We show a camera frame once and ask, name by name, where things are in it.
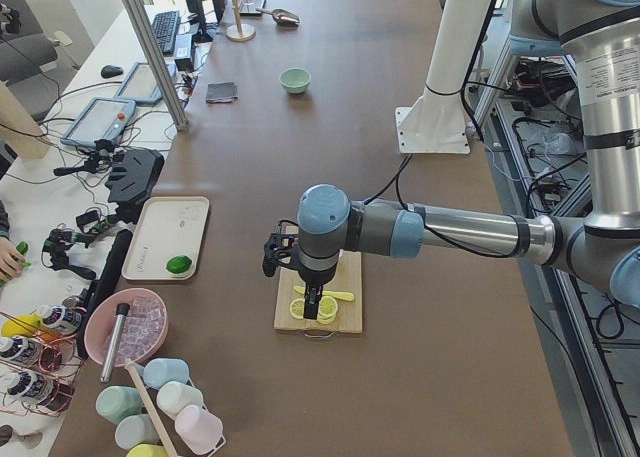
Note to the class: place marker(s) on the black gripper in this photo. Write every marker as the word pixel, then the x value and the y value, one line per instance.
pixel 316 276

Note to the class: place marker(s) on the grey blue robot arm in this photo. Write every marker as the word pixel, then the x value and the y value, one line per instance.
pixel 601 249

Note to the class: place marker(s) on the pink bowl with ice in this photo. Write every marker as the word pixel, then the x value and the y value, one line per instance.
pixel 145 327

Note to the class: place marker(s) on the small green bowl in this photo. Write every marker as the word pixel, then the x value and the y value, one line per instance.
pixel 295 81

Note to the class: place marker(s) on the person hand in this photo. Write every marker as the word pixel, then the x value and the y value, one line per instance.
pixel 10 260

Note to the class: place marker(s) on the lemon slice left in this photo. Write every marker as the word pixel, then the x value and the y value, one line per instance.
pixel 296 308

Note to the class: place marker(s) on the yellow plastic knife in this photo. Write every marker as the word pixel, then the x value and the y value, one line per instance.
pixel 338 295

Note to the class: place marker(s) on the wooden cutting board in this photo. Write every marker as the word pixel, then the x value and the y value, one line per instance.
pixel 349 317

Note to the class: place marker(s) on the green lime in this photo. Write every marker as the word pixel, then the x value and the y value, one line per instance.
pixel 178 264

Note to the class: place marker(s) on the white rabbit tray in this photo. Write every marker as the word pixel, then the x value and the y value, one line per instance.
pixel 167 227

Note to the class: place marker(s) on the light blue cup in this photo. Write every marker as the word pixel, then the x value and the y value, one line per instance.
pixel 160 371

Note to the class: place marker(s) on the white cup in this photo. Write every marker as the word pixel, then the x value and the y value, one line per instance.
pixel 174 396

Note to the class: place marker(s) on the pink cup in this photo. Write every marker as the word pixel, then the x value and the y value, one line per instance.
pixel 200 430

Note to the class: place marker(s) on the steel muddler black tip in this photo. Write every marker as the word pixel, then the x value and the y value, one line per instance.
pixel 121 314

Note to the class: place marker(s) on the black long bar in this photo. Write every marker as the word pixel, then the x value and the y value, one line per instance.
pixel 99 290

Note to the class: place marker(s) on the dark folded cloth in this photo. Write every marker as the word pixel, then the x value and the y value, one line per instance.
pixel 224 92

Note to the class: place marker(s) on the pale blue cup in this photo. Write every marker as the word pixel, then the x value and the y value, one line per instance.
pixel 134 430

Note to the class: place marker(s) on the green cup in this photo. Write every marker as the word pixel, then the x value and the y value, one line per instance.
pixel 115 403

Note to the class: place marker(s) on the yellow cup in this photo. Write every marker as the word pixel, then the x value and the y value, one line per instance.
pixel 147 450

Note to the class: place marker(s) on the bottle top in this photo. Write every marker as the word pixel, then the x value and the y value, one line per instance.
pixel 59 319

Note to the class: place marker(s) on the bottle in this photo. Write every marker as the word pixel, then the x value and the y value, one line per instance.
pixel 21 350
pixel 27 386
pixel 59 319

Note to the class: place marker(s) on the wooden stand round base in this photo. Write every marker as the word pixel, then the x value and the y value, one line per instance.
pixel 239 32

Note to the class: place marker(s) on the teach pendant far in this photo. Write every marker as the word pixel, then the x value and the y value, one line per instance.
pixel 140 86

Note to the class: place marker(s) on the teach pendant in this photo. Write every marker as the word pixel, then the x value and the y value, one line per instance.
pixel 101 119
pixel 140 86

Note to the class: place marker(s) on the teach pendant near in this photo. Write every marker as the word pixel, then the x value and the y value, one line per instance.
pixel 101 119

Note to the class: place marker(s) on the metal scoop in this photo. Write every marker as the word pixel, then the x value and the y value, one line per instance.
pixel 282 17

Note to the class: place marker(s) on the yellow lemon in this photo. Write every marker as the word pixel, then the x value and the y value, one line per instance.
pixel 25 325

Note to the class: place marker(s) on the black wood tray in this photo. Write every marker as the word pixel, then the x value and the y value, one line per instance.
pixel 251 8

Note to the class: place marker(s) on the bottle middle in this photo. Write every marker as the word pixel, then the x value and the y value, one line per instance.
pixel 21 350

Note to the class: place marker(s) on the bottle bottom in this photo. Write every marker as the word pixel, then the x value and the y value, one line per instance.
pixel 27 386

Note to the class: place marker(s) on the black monitor stand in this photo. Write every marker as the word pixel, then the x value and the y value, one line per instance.
pixel 201 30

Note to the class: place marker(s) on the black computer mouse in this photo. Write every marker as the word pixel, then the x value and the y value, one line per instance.
pixel 110 71

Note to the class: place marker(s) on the black keyboard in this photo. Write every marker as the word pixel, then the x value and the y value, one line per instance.
pixel 165 26

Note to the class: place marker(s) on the grey chair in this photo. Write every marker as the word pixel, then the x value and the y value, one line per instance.
pixel 32 67

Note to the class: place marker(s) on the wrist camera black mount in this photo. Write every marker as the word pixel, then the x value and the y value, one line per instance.
pixel 280 250

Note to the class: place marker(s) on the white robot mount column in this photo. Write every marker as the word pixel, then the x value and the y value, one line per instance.
pixel 436 122

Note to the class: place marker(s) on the black gripper mount part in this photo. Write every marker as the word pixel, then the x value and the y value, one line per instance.
pixel 134 173

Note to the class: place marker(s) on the copper wire bottle rack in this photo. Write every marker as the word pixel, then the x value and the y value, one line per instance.
pixel 59 360

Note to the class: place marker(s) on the aluminium frame post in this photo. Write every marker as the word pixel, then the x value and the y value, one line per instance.
pixel 143 30

